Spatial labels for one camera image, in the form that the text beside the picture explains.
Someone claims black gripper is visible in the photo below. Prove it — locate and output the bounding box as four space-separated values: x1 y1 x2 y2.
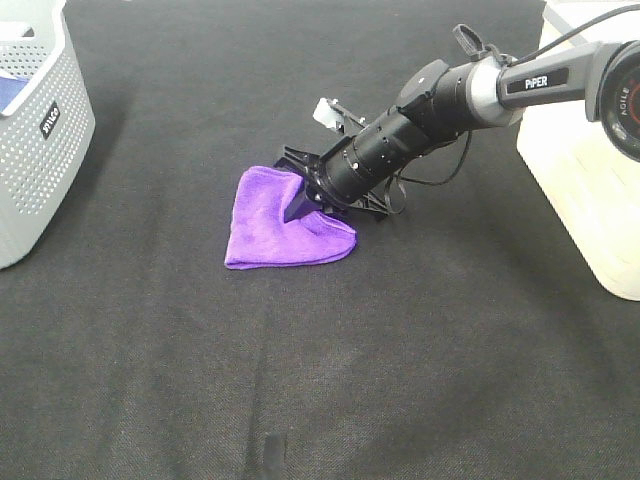
275 99 431 222

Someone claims purple towel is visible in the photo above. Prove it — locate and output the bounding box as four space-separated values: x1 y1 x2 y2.
224 166 357 270

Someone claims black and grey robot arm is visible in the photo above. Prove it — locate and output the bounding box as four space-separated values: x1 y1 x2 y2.
276 25 639 221

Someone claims black table mat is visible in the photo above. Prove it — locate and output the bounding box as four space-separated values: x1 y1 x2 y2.
1 1 639 479

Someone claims grey perforated laundry basket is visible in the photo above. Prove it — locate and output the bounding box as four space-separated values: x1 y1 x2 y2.
1 1 95 268

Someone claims white plastic bin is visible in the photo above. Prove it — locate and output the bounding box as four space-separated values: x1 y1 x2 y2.
517 1 639 301

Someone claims blue cloth in basket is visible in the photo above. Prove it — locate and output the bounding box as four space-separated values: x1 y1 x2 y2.
0 75 28 111

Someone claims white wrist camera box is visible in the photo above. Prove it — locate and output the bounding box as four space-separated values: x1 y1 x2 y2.
312 97 344 132

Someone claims black cable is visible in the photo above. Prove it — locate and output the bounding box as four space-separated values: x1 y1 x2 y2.
382 130 473 217

